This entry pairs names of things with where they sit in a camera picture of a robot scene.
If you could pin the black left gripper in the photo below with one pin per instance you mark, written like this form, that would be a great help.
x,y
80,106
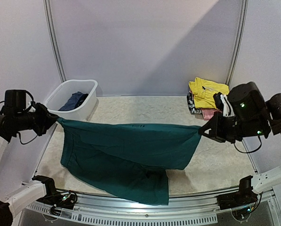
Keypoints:
x,y
47,118

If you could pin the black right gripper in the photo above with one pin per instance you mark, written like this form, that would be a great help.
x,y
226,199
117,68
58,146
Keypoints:
x,y
216,129

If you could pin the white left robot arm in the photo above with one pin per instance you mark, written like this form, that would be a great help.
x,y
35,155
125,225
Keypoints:
x,y
11,124

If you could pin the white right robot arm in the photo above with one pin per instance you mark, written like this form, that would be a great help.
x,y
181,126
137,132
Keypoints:
x,y
243,115

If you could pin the white plastic laundry basket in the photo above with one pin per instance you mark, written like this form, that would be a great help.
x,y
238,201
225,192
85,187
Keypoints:
x,y
65,90

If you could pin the pink folded garment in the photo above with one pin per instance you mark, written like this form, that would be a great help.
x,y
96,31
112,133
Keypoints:
x,y
208,113

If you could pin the black white patterned garment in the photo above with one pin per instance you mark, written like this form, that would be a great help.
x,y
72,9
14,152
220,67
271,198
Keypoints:
x,y
191,105

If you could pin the navy blue garment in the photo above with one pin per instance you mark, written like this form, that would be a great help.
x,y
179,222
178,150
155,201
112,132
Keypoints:
x,y
74,101

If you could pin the yellow folded shorts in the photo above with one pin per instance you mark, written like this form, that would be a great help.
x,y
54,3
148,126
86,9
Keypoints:
x,y
203,91

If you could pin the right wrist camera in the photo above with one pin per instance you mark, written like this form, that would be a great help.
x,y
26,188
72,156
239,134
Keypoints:
x,y
222,104

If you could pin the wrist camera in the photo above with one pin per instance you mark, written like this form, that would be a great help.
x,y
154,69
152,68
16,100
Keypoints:
x,y
15,101
222,104

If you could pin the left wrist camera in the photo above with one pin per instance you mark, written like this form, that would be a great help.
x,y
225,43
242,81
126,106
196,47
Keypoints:
x,y
15,101

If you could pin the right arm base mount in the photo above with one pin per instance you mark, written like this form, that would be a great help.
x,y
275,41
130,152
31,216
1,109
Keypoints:
x,y
242,202

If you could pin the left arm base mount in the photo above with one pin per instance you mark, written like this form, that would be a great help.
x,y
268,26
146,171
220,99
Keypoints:
x,y
65,199

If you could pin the aluminium front rail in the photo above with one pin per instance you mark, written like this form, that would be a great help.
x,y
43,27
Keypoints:
x,y
186,210

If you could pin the left aluminium frame post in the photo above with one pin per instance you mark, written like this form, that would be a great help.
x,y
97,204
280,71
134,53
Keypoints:
x,y
53,39

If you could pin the aluminium frame post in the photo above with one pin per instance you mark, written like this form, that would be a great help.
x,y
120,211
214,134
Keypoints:
x,y
53,39
238,40

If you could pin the right aluminium frame post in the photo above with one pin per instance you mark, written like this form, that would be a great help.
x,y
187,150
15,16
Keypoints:
x,y
238,40

